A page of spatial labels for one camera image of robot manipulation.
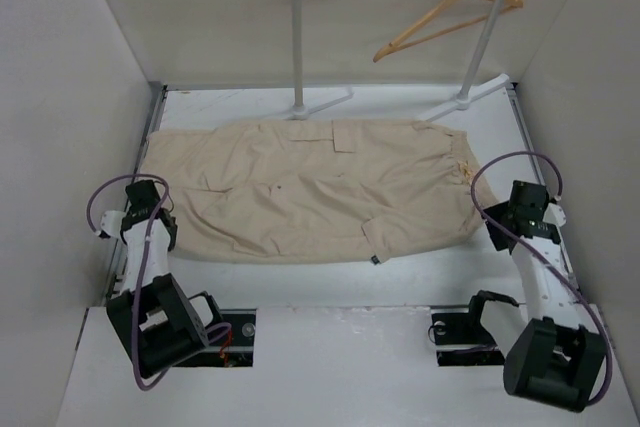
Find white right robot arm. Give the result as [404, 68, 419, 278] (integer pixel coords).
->
[463, 181, 608, 413]

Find right aluminium side rail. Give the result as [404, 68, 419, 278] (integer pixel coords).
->
[505, 86, 581, 303]

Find left aluminium side rail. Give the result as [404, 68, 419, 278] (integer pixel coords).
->
[97, 81, 169, 308]

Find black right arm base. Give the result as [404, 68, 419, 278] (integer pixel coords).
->
[427, 311, 504, 367]

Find white metal clothes rack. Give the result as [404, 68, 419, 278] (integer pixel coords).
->
[288, 0, 526, 124]

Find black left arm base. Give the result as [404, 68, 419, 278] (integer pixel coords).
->
[178, 309, 257, 368]

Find wooden clothes hanger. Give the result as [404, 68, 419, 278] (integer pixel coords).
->
[373, 0, 497, 63]

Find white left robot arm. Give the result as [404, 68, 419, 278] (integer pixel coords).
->
[86, 174, 232, 391]

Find beige cargo trousers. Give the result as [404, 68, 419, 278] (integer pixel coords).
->
[141, 119, 496, 264]

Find aluminium side rail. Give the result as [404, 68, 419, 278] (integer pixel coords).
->
[97, 81, 169, 308]
[505, 86, 581, 303]

